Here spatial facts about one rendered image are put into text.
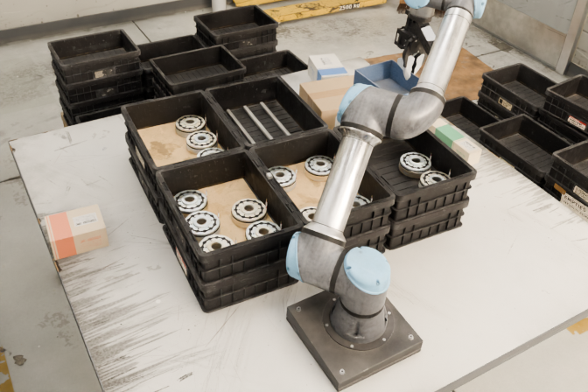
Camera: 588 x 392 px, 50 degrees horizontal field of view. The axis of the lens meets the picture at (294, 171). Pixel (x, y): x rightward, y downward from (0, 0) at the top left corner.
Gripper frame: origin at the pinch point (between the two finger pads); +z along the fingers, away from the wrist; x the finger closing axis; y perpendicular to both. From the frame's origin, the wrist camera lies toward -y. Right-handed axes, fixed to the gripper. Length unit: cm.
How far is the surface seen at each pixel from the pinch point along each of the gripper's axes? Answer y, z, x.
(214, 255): -28, 26, 77
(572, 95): 39, 49, -148
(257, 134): 30, 32, 36
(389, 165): -5.8, 29.4, 4.8
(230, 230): -12, 35, 65
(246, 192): 2, 34, 54
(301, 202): -10, 33, 41
